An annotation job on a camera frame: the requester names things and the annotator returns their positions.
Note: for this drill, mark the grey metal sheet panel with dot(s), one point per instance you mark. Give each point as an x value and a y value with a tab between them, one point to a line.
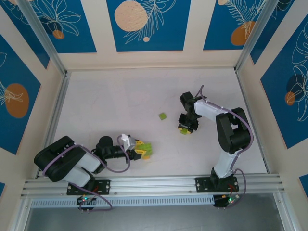
154	220

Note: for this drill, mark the aluminium side rail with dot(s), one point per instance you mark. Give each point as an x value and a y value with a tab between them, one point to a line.
56	115
252	120

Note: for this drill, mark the aluminium frame post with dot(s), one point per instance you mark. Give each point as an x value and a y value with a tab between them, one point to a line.
42	36
255	33

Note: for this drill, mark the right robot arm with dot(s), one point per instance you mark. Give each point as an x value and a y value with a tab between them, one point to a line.
209	110

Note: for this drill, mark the green lego brick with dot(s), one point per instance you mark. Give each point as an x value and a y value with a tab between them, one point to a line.
148	146
162	116
184	131

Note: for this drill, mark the long aluminium base rail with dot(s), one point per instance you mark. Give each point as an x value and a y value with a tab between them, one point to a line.
154	184

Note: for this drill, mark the small circuit board with LED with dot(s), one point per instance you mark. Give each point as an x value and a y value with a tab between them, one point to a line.
84	200
227	200

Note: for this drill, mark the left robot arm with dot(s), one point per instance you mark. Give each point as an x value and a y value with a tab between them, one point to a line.
60	156

